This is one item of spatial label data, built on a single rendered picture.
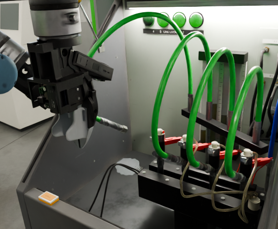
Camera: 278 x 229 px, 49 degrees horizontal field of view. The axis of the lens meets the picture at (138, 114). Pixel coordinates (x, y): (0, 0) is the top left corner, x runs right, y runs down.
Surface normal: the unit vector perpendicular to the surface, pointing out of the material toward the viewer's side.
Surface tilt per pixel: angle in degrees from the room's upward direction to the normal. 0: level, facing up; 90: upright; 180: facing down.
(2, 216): 0
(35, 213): 90
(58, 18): 90
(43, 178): 90
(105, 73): 89
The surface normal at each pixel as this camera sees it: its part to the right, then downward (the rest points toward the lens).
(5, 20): -0.62, 0.10
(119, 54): 0.83, 0.18
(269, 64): -0.56, 0.34
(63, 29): 0.50, 0.32
